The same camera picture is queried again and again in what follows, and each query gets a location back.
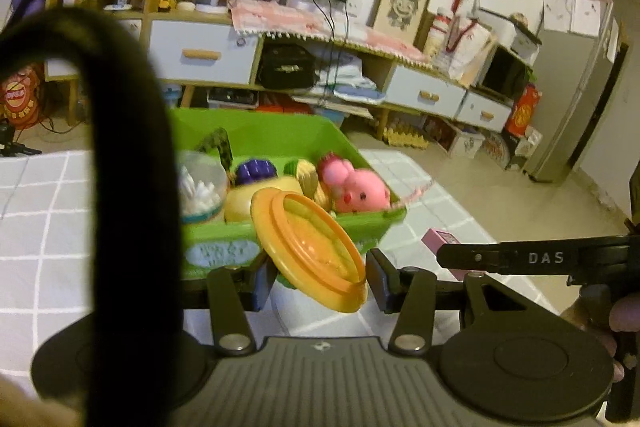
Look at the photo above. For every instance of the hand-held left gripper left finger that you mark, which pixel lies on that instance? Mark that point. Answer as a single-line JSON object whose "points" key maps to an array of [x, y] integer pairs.
{"points": [[260, 282]]}

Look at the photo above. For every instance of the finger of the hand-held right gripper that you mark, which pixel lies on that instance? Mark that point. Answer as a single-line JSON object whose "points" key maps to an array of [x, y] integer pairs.
{"points": [[525, 257]]}

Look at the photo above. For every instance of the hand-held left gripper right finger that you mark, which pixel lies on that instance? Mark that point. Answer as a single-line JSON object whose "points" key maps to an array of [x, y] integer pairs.
{"points": [[377, 277]]}

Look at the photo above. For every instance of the orange toy bowl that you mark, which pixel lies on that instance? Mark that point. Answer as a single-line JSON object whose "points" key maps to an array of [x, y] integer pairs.
{"points": [[310, 247]]}

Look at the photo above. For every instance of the small pink box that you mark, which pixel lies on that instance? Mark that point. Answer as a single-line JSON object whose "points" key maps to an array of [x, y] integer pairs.
{"points": [[435, 237]]}

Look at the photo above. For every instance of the yellow toy pot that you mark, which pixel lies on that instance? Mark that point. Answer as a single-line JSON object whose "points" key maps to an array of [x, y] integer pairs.
{"points": [[250, 202]]}

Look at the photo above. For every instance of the pink toy pig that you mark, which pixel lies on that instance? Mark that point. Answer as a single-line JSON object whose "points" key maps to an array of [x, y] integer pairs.
{"points": [[360, 192]]}

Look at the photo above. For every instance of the clear cotton swab jar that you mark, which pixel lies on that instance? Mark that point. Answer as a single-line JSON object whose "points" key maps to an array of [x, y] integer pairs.
{"points": [[200, 192]]}

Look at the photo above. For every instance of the purple toy grapes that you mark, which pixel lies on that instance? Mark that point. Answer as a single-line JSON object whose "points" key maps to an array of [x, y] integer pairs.
{"points": [[255, 171]]}

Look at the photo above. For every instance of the green yellow toy corn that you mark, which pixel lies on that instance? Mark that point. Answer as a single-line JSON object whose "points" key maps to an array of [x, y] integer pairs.
{"points": [[307, 179]]}

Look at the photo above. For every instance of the green plastic box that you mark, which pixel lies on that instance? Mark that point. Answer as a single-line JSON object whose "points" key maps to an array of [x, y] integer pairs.
{"points": [[280, 127]]}

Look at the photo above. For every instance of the person's left forearm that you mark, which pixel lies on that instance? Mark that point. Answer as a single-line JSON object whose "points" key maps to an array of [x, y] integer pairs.
{"points": [[30, 402]]}

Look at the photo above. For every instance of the person's right hand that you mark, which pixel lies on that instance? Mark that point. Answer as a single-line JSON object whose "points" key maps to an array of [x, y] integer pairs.
{"points": [[625, 314]]}

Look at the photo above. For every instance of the white patterned crate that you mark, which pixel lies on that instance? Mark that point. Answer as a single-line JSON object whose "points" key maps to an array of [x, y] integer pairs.
{"points": [[465, 142]]}

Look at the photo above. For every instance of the yellow egg carton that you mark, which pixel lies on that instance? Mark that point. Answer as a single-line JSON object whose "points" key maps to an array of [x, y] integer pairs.
{"points": [[405, 134]]}

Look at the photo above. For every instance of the red gift box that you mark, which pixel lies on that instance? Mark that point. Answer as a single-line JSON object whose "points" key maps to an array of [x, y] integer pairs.
{"points": [[525, 109]]}

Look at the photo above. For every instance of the orange cardboard box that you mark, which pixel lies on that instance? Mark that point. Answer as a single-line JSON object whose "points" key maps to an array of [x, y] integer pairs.
{"points": [[280, 108]]}

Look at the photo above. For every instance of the black microwave oven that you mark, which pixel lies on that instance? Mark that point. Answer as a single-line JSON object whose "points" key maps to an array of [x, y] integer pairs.
{"points": [[505, 77]]}

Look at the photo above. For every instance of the silver refrigerator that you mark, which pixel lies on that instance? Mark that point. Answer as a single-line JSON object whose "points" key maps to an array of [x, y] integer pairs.
{"points": [[575, 82]]}

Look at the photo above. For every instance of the clear storage box black lid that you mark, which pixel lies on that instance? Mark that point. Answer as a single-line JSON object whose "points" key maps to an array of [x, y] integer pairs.
{"points": [[232, 97]]}

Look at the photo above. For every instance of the folded linens pile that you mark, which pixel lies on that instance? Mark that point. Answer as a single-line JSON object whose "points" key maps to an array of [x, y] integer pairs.
{"points": [[350, 82]]}

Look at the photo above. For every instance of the wooden low sideboard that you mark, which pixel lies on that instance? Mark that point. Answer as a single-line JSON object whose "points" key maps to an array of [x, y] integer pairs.
{"points": [[380, 72]]}

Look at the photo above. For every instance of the clear storage box blue lid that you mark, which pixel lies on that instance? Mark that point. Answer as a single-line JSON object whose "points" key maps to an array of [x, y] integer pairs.
{"points": [[171, 96]]}

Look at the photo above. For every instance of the white paper bag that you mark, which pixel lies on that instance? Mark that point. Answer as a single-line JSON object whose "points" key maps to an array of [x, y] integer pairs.
{"points": [[467, 49]]}

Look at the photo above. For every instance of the black case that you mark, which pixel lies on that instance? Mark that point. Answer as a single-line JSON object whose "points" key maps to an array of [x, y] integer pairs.
{"points": [[287, 67]]}

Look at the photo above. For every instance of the grey checked tablecloth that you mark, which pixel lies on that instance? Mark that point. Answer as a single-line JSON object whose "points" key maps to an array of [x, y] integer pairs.
{"points": [[45, 217]]}

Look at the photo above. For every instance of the red capped jar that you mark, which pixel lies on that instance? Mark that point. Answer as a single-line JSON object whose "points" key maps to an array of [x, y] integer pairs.
{"points": [[440, 32]]}

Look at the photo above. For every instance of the white paper sheet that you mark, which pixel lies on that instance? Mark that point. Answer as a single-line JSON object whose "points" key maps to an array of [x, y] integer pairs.
{"points": [[555, 12], [587, 14]]}

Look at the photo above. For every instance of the pink table runner cloth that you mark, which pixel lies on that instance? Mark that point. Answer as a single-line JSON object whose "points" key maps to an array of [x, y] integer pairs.
{"points": [[280, 14]]}

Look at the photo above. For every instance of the framed cartoon girl picture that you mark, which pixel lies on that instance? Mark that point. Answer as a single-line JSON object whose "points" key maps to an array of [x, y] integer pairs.
{"points": [[402, 4]]}

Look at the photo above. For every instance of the small white dish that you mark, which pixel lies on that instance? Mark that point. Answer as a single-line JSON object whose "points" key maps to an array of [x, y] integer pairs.
{"points": [[186, 5]]}

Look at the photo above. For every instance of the black tripod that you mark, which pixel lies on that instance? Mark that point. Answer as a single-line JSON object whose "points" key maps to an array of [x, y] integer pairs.
{"points": [[10, 142]]}

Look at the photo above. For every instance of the red snack bag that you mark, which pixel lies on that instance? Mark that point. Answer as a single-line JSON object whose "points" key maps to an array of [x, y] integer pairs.
{"points": [[20, 99]]}

